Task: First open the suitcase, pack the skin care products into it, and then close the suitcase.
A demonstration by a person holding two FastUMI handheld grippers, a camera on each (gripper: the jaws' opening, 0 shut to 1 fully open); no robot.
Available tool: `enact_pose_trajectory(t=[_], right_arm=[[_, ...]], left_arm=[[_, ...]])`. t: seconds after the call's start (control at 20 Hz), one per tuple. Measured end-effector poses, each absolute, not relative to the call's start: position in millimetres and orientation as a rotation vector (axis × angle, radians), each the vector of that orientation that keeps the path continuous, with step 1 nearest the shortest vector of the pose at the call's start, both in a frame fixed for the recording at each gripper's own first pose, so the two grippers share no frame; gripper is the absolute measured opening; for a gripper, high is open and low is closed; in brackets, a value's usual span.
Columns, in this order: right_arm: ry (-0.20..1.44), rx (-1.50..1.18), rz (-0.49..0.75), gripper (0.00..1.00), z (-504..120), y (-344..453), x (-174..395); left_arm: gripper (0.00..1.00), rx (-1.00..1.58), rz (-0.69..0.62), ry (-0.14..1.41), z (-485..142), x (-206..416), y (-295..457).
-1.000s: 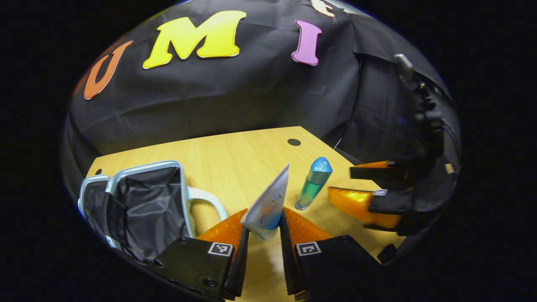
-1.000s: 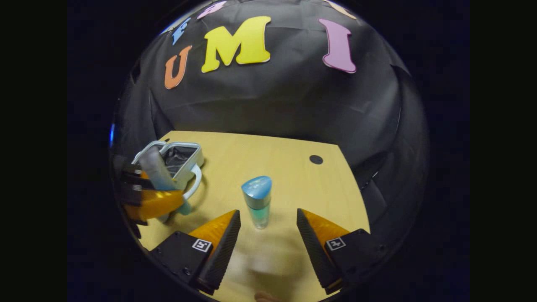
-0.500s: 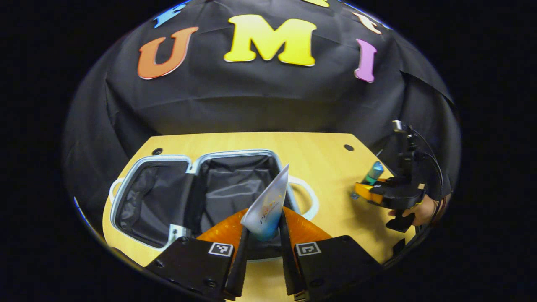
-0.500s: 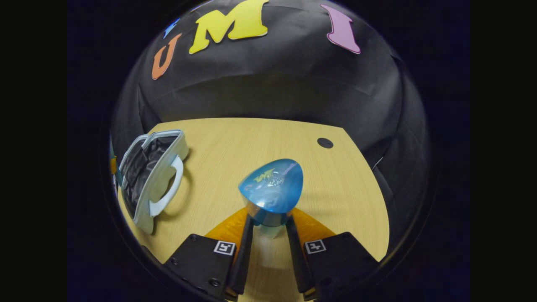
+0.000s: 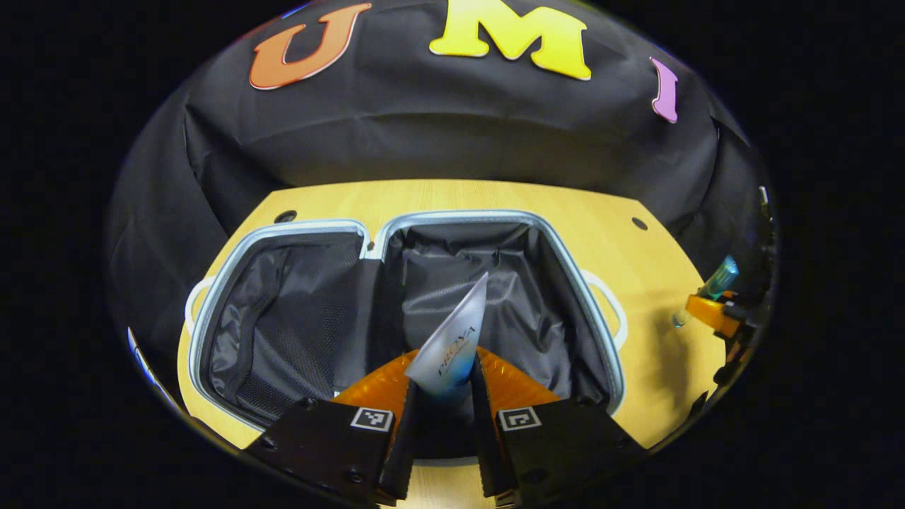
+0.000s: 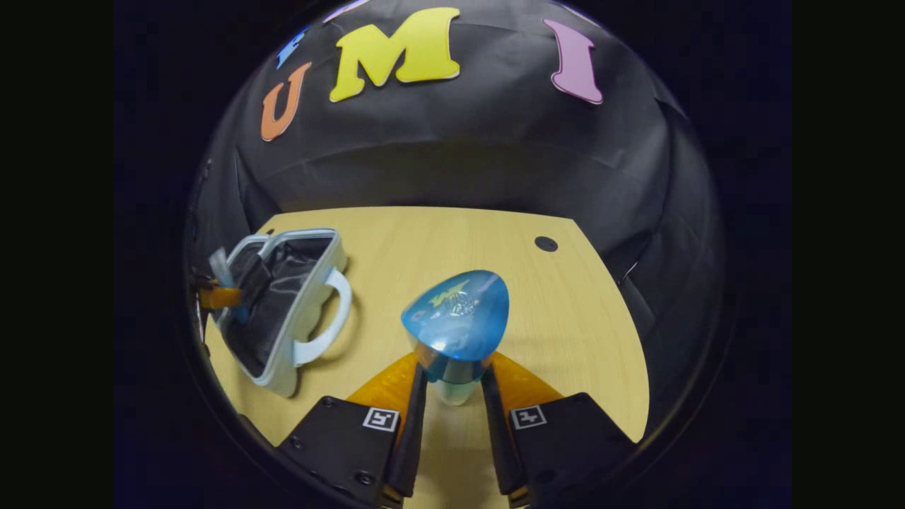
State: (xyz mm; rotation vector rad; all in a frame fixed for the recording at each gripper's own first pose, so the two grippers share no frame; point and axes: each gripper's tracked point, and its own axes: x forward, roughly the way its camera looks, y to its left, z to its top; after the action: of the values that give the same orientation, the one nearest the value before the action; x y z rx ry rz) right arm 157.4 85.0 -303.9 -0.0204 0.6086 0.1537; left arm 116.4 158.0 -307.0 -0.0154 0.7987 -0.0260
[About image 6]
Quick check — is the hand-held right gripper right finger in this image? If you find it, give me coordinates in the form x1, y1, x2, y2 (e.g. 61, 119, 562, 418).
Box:
481, 351, 638, 509

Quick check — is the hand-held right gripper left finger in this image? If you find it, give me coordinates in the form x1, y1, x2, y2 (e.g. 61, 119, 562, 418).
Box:
277, 351, 429, 509

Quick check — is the pale translucent cosmetic tube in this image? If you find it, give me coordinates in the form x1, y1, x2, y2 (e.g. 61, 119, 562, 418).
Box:
209, 247, 248, 324

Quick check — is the pale blue suitcase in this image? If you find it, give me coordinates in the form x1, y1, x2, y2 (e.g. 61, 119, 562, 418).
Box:
209, 227, 353, 399

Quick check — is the blue cosmetic tube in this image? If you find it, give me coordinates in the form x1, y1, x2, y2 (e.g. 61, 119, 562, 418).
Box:
400, 269, 510, 407

